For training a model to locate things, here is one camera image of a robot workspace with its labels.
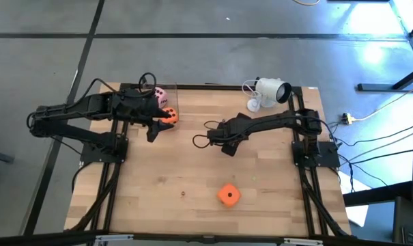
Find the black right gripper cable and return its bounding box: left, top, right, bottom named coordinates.
left=192, top=120, right=224, bottom=150

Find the white floor cable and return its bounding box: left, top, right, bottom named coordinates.
left=354, top=81, right=413, bottom=123

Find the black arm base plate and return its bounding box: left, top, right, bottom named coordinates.
left=292, top=140, right=341, bottom=168
left=80, top=135, right=129, bottom=164

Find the black camera mount beam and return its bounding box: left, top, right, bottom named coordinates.
left=0, top=229, right=413, bottom=246

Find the large pink foam die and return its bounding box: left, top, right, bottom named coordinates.
left=153, top=87, right=169, bottom=107

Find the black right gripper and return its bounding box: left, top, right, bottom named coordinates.
left=208, top=112, right=253, bottom=157

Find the clear acrylic box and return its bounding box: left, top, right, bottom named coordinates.
left=143, top=81, right=180, bottom=129

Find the black floor stand leg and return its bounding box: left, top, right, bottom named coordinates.
left=357, top=64, right=413, bottom=92

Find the black floor cable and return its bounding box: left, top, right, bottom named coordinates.
left=332, top=125, right=413, bottom=148
left=342, top=147, right=413, bottom=165

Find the large orange foam die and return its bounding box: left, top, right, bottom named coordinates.
left=216, top=183, right=242, bottom=208
left=160, top=107, right=180, bottom=124

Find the yellow floor cable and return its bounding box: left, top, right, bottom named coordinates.
left=292, top=0, right=322, bottom=7

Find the white security camera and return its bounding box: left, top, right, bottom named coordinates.
left=242, top=77, right=292, bottom=113

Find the black desk bar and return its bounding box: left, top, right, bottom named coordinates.
left=342, top=180, right=413, bottom=207

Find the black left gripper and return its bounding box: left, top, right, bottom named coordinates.
left=112, top=89, right=175, bottom=144

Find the black aluminium table frame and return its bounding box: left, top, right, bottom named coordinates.
left=64, top=81, right=356, bottom=240

